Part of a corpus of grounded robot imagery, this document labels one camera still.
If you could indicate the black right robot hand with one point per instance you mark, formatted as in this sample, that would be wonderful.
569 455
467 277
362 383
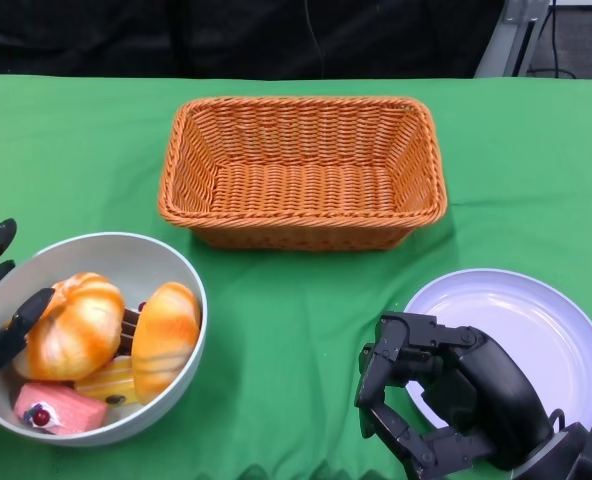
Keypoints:
491 395

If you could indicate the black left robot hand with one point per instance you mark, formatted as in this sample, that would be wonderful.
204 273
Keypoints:
11 340

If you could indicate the round orange-striped bread bun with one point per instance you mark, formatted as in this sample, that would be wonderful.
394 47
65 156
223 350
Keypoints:
76 330

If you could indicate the salmon pink cake slice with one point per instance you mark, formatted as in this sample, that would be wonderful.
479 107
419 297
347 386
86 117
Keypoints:
71 410

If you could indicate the yellow layered cake slice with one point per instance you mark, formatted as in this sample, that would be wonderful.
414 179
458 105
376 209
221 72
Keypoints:
111 382

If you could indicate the chocolate layered cake slice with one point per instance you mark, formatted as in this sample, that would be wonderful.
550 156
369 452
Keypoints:
130 330

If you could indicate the grey-green bowl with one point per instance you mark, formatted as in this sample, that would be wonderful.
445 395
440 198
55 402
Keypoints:
126 260

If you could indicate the lavender round plate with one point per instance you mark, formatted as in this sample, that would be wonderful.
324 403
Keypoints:
526 320

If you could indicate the orange wicker basket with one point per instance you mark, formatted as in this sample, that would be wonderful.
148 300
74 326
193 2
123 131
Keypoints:
301 200

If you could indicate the green tablecloth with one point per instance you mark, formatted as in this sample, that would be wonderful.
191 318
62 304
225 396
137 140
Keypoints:
286 325

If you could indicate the black fabric backdrop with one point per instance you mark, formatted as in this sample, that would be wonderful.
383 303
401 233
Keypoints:
151 35

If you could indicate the grey metal frame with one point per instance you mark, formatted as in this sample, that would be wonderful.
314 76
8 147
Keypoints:
506 45

